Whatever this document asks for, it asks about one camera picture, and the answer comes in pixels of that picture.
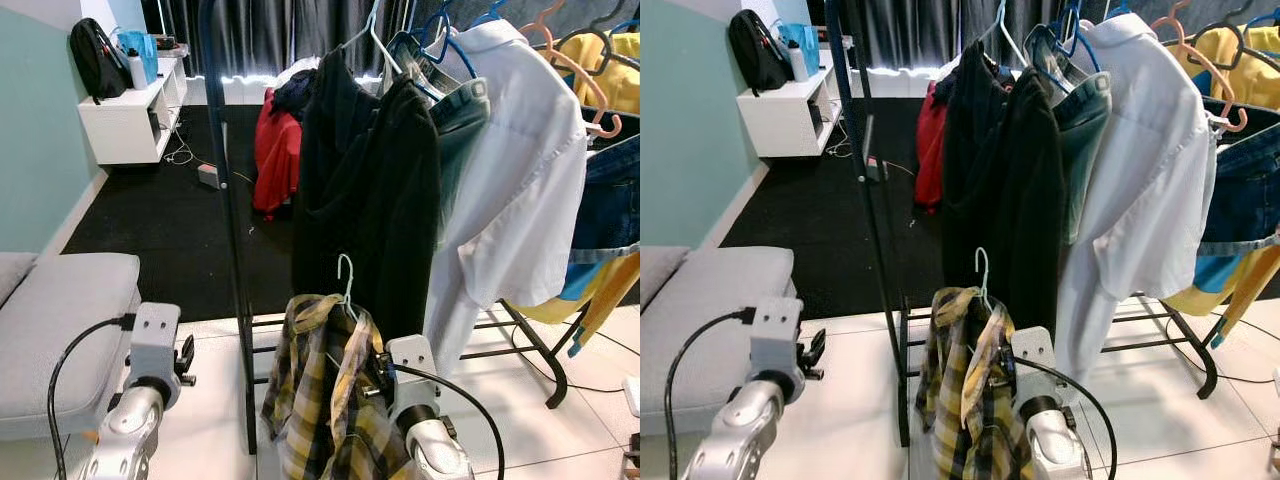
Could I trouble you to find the yellow grey plaid shirt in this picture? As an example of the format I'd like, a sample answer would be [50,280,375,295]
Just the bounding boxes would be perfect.
[262,293,421,480]
[915,287,1048,480]

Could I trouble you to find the pink clothes hanger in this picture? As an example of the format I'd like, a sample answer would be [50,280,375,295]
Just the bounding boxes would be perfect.
[1150,0,1249,134]
[520,0,624,139]

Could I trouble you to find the black clothes hanger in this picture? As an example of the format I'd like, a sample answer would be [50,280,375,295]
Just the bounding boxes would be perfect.
[1185,15,1280,71]
[552,20,641,73]

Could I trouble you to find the grey upholstered footstool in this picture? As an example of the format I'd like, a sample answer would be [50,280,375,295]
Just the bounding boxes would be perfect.
[640,247,803,436]
[0,252,143,443]

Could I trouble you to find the black clothes rack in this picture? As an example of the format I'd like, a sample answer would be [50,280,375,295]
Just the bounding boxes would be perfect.
[825,0,1280,448]
[197,0,641,456]

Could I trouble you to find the black floor rug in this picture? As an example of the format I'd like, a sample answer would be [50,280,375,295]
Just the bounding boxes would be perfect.
[60,105,301,323]
[720,98,946,316]

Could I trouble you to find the black hanging garment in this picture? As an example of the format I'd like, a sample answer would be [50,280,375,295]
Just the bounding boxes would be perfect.
[940,42,1069,341]
[292,48,442,346]

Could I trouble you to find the grey cushion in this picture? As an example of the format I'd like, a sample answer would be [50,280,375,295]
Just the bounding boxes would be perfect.
[640,247,693,306]
[0,252,39,306]

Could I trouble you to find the red cloth bundle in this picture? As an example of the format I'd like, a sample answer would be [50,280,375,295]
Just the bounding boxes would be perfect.
[252,88,304,216]
[913,80,953,211]

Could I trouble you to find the white shelf unit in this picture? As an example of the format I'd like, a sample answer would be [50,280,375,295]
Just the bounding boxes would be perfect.
[737,50,853,158]
[78,58,189,166]

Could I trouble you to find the white hanging shirt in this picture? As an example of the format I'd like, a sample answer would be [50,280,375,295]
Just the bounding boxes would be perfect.
[422,18,589,379]
[1053,12,1219,389]

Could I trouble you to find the dark clothes pile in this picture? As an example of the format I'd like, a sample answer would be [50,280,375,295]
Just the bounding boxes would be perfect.
[270,68,323,119]
[930,58,966,106]

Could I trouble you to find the yellow hanging garment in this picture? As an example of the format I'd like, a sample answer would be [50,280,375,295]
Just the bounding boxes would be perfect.
[505,28,641,358]
[1158,25,1280,349]

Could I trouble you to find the dark grey curtain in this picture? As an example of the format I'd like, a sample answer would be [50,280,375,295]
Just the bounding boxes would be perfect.
[845,0,1280,76]
[140,0,641,83]

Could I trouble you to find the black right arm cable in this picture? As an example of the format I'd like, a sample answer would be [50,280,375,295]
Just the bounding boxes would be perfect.
[1012,355,1119,480]
[392,362,507,480]

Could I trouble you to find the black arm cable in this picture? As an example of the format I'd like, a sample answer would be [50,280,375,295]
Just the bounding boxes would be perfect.
[47,313,136,480]
[392,362,507,480]
[665,308,757,480]
[1012,355,1119,480]

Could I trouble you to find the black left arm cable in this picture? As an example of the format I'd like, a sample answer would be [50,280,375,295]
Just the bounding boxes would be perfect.
[47,313,136,480]
[665,308,757,480]

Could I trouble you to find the black floor cable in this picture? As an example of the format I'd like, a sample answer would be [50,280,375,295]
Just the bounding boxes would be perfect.
[1135,310,1280,386]
[508,318,641,396]

